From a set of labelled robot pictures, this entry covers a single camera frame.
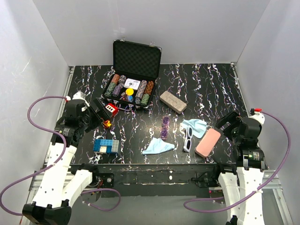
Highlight grey glasses case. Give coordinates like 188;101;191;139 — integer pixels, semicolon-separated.
159;91;187;114

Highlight light blue cleaning cloth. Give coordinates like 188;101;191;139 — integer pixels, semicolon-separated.
142;138;175;155

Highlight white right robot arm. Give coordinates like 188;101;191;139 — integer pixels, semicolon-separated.
212;109;266;225

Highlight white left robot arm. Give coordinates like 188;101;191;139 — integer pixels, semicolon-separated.
22;97;101;225

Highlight light blue cloth under sunglasses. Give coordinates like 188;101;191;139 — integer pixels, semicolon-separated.
181;119;207;139

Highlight purple translucent sunglasses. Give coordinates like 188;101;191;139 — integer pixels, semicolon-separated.
160;115;170;141

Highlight red yellow toy bus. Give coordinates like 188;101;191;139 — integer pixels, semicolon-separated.
101;103;119;128

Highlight pink glasses case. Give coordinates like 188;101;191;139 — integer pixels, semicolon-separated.
195;128;221;158

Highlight blue grey brick block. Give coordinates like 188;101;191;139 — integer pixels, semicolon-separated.
93;139;120;155

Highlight yellow dealer button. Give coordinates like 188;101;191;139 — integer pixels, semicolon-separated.
125;88;134;96

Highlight white card deck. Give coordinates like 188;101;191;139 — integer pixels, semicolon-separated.
124;78;141;90

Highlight black poker chip case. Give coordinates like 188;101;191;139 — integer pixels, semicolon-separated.
102;39;162;109

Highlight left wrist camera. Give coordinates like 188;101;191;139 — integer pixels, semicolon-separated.
71;91;85;101

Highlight white frame sunglasses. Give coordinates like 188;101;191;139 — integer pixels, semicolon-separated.
181;123;193;153

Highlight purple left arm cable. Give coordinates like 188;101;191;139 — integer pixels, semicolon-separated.
0;95;121;216

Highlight aluminium front rail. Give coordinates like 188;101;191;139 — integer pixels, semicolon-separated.
29;164;293;225

